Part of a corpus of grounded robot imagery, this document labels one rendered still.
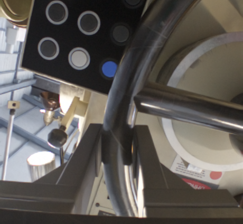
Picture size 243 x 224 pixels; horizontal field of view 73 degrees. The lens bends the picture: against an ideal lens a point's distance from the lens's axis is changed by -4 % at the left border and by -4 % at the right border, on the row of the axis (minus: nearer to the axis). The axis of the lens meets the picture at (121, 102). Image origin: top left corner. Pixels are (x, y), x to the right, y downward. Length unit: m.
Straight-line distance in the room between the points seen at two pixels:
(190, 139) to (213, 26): 0.22
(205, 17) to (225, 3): 0.05
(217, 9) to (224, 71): 0.17
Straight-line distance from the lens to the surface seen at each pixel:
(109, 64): 0.24
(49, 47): 0.26
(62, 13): 0.26
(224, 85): 0.27
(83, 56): 0.25
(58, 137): 0.37
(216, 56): 0.27
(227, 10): 0.41
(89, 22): 0.25
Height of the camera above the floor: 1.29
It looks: 14 degrees up
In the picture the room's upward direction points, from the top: 161 degrees counter-clockwise
